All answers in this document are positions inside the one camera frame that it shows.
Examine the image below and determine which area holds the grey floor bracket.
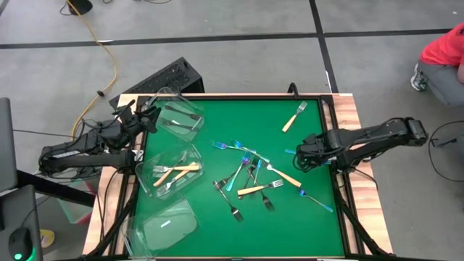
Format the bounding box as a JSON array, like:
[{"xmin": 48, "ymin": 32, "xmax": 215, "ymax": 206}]
[{"xmin": 431, "ymin": 128, "xmax": 464, "ymax": 149}]

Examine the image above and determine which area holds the black computer mouse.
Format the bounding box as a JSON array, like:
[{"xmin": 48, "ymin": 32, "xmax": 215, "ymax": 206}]
[{"xmin": 7, "ymin": 226, "xmax": 36, "ymax": 261}]

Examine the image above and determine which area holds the clear plastic bin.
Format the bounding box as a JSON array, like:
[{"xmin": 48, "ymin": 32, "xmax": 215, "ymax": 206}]
[
  {"xmin": 146, "ymin": 86, "xmax": 206, "ymax": 143},
  {"xmin": 123, "ymin": 198, "xmax": 199, "ymax": 260},
  {"xmin": 134, "ymin": 144, "xmax": 204, "ymax": 201}
]

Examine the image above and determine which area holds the person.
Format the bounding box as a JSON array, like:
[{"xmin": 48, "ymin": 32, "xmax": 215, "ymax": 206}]
[{"xmin": 409, "ymin": 21, "xmax": 464, "ymax": 108}]

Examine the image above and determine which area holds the grey desk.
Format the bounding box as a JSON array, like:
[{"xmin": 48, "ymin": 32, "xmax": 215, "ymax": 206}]
[{"xmin": 0, "ymin": 183, "xmax": 44, "ymax": 261}]

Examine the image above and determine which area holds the black table frame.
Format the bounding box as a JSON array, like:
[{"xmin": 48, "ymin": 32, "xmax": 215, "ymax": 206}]
[{"xmin": 86, "ymin": 92, "xmax": 391, "ymax": 261}]

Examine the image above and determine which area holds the wooden handled silver fork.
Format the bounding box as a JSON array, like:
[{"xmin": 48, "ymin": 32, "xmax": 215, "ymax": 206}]
[
  {"xmin": 281, "ymin": 100, "xmax": 309, "ymax": 133},
  {"xmin": 157, "ymin": 162, "xmax": 199, "ymax": 192},
  {"xmin": 152, "ymin": 164, "xmax": 201, "ymax": 172},
  {"xmin": 153, "ymin": 151, "xmax": 189, "ymax": 188},
  {"xmin": 236, "ymin": 178, "xmax": 285, "ymax": 197},
  {"xmin": 260, "ymin": 160, "xmax": 302, "ymax": 189}
]

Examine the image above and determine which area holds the green table mat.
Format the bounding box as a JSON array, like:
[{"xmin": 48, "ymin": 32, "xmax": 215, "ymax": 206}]
[{"xmin": 128, "ymin": 99, "xmax": 346, "ymax": 259}]

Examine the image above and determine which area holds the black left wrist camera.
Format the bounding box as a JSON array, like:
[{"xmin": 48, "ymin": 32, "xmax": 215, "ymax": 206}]
[{"xmin": 114, "ymin": 99, "xmax": 137, "ymax": 119}]

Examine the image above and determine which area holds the black round base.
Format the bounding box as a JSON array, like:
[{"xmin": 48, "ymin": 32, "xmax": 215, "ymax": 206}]
[{"xmin": 67, "ymin": 0, "xmax": 94, "ymax": 16}]

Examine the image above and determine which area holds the yellow floor cable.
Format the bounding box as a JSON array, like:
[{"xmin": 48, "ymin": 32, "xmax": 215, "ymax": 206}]
[{"xmin": 66, "ymin": 0, "xmax": 119, "ymax": 141}]

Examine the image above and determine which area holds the black floor cable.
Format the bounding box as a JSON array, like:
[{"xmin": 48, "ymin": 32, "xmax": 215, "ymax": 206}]
[{"xmin": 427, "ymin": 120, "xmax": 464, "ymax": 183}]

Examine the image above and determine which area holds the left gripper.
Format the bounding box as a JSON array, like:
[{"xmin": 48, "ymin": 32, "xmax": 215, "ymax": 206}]
[{"xmin": 125, "ymin": 106, "xmax": 162, "ymax": 136}]

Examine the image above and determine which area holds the round yellow sticker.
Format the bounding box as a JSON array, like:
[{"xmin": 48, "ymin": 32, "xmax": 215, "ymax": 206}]
[{"xmin": 38, "ymin": 228, "xmax": 56, "ymax": 249}]

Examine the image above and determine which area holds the black desk leg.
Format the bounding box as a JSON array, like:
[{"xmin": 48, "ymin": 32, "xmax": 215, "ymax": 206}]
[{"xmin": 16, "ymin": 169, "xmax": 96, "ymax": 208}]

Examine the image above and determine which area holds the teal and pink bin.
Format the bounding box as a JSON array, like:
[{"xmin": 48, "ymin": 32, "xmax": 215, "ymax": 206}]
[{"xmin": 56, "ymin": 179, "xmax": 96, "ymax": 225}]

